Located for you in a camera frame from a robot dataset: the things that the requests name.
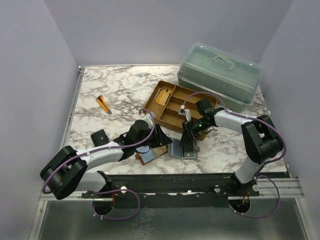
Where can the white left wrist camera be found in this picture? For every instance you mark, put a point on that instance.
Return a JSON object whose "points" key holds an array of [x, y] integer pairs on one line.
{"points": [[149, 118]]}

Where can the orange utility knife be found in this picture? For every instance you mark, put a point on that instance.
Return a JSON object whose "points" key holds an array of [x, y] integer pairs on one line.
{"points": [[103, 104]]}

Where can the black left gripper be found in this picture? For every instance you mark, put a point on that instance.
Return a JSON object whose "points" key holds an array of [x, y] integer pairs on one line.
{"points": [[160, 138]]}

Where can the gold VIP card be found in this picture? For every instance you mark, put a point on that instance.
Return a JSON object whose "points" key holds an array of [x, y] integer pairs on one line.
{"points": [[159, 151]]}

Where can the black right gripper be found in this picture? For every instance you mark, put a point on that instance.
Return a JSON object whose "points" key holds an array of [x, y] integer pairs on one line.
{"points": [[186, 137]]}

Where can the clear green plastic toolbox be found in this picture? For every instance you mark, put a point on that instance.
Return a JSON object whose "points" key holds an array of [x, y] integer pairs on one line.
{"points": [[208, 69]]}

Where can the yellow cards in tray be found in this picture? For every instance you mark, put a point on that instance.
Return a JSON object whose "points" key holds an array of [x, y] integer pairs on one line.
{"points": [[163, 96]]}

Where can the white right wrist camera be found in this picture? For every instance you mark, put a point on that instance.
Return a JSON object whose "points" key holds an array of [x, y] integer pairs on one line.
{"points": [[185, 112]]}

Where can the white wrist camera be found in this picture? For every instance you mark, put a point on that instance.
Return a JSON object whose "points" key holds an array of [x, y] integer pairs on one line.
{"points": [[149, 118], [185, 112]]}

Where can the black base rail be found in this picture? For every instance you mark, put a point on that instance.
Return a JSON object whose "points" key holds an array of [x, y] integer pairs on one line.
{"points": [[174, 190]]}

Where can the grey card holder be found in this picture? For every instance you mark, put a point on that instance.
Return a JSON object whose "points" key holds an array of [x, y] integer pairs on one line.
{"points": [[175, 150]]}

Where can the brown open card holder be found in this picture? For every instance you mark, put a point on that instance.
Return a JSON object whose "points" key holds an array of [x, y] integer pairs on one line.
{"points": [[145, 155]]}

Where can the woven wicker divided tray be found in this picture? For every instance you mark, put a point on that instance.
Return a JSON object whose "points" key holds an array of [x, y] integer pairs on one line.
{"points": [[168, 116]]}

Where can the black card holder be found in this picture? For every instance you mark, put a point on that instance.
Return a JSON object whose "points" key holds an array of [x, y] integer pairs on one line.
{"points": [[99, 138]]}

